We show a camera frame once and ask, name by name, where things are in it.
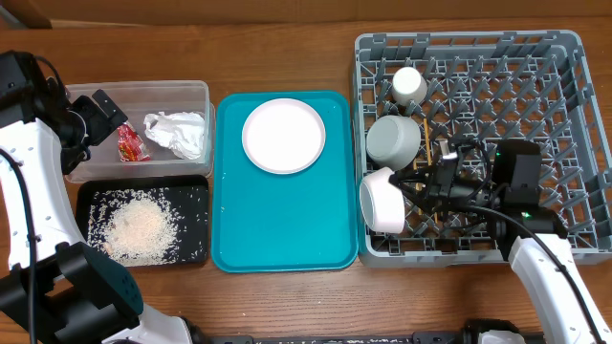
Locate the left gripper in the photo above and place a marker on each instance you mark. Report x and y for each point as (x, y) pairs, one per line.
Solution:
(101, 125)

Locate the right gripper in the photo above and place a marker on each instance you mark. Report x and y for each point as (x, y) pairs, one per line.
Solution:
(435, 189)

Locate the wooden chopstick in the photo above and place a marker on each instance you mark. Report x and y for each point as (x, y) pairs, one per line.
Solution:
(415, 165)
(429, 156)

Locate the small pink plate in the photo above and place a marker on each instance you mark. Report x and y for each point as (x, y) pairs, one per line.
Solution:
(382, 203)

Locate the red snack wrapper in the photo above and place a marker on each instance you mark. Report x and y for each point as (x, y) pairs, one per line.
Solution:
(130, 144)

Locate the grey bowl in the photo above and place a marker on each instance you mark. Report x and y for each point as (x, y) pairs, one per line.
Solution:
(393, 141)

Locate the white napkin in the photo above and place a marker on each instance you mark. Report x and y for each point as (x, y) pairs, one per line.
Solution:
(182, 133)

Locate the white cup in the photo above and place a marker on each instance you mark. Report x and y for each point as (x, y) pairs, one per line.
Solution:
(408, 85)

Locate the white rice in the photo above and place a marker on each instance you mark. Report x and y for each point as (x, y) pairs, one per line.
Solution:
(138, 229)

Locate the large pink plate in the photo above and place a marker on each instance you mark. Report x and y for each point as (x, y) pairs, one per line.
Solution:
(283, 136)

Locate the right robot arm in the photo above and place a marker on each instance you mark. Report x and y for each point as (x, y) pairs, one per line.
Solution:
(530, 237)

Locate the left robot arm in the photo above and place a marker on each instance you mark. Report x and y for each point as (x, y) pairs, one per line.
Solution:
(59, 289)

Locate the clear plastic bin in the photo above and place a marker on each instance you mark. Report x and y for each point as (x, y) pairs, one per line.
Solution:
(138, 99)

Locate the black plastic tray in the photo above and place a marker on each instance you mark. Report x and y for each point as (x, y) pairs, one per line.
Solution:
(196, 220)

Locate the grey dish rack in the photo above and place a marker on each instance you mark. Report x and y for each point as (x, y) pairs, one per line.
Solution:
(493, 86)

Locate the teal serving tray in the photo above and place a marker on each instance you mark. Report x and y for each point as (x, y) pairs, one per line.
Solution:
(263, 222)

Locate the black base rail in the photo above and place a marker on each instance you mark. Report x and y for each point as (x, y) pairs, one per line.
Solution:
(427, 337)

